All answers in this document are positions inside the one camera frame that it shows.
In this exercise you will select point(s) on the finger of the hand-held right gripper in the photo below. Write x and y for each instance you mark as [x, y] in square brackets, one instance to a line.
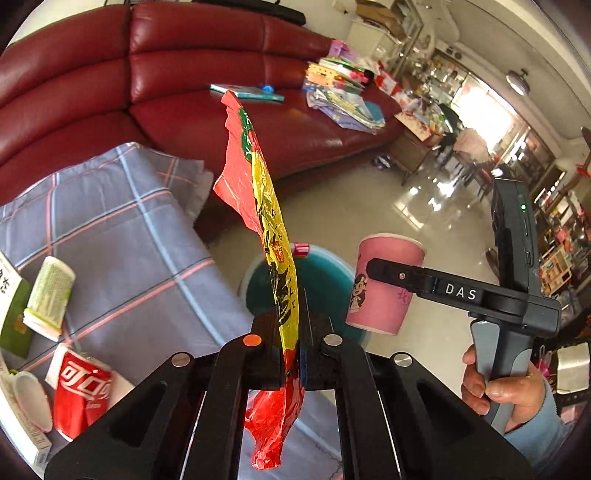
[415, 279]

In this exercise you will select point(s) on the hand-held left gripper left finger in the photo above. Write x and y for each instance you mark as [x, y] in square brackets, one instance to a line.
[265, 360]

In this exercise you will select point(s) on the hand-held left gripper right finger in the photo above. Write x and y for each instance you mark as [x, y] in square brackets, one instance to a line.
[318, 364]

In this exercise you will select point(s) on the pink paper cup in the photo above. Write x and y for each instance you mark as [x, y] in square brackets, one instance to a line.
[392, 248]

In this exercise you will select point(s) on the teal plastic bucket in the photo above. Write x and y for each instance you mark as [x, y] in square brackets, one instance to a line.
[323, 277]

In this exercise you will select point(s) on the red yellow snack wrapper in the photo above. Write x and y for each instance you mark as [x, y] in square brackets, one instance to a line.
[272, 230]

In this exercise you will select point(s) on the white bottle with green label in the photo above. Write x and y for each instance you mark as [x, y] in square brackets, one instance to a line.
[48, 295]

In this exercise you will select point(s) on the person's right forearm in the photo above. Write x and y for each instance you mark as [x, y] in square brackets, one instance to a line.
[540, 443]

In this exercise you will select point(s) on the person's right hand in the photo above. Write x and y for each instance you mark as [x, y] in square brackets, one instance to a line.
[512, 397]

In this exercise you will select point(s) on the red sticker tag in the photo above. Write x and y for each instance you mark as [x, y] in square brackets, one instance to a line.
[301, 249]

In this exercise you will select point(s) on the dark patterned shoe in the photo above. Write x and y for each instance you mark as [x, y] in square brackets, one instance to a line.
[383, 162]

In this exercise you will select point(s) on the wooden side table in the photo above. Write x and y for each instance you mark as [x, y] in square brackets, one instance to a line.
[413, 152]

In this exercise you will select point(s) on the red printed paper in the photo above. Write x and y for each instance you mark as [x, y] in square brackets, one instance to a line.
[420, 125]

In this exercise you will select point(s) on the blue plaid cloth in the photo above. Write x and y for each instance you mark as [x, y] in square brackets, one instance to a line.
[138, 258]

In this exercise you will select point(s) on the ceiling lamp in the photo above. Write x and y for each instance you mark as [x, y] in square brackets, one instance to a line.
[518, 83]

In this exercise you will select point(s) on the red soda can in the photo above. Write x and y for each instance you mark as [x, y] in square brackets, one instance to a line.
[83, 392]

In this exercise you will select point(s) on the pile of colourful books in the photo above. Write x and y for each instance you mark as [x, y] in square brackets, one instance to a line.
[334, 71]

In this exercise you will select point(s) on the glass display cabinet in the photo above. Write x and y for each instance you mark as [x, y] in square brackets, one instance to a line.
[429, 50]

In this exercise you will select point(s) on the white lid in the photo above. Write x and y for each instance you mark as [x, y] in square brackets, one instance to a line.
[27, 401]

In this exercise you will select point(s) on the small blue toy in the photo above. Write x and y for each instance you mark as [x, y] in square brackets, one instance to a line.
[266, 88]

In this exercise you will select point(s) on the white carton box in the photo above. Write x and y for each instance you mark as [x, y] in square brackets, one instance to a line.
[27, 445]

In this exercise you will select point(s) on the teal book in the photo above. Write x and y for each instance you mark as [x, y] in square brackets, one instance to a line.
[244, 92]

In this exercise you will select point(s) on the green and white box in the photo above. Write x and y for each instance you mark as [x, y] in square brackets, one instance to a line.
[14, 318]

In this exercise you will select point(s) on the dark red leather sofa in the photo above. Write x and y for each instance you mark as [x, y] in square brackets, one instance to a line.
[184, 55]

